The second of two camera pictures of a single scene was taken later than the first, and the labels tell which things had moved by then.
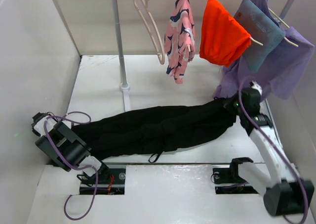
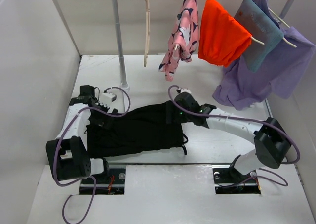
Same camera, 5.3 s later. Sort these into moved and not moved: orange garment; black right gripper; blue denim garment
Moved: black right gripper
Not moved: orange garment; blue denim garment
